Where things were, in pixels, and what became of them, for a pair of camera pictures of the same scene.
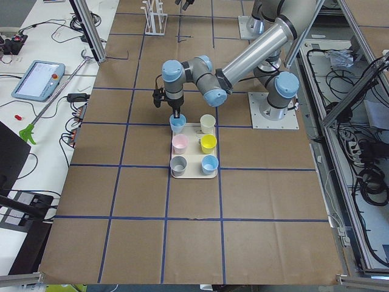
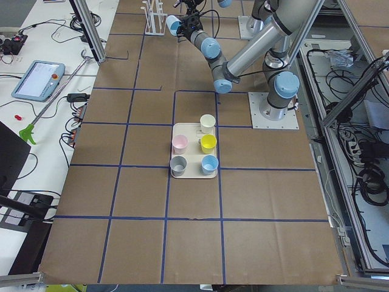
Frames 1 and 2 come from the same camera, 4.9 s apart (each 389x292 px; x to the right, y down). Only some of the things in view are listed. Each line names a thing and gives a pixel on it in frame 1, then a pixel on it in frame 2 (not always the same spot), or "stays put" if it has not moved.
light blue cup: x=177 y=124 -> x=173 y=23
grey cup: x=178 y=165 stays put
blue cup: x=209 y=165 stays put
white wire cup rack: x=156 y=19 stays put
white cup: x=207 y=122 stays put
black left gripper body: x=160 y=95 -> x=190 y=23
